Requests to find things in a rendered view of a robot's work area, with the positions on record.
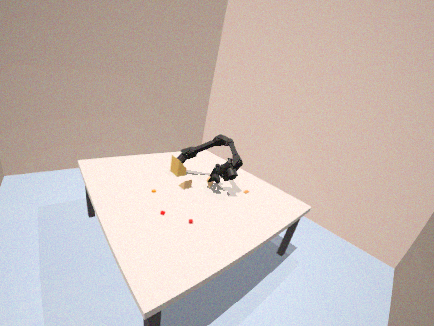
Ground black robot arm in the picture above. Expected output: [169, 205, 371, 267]
[177, 134, 243, 181]

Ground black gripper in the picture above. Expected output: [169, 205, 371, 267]
[208, 163, 226, 184]

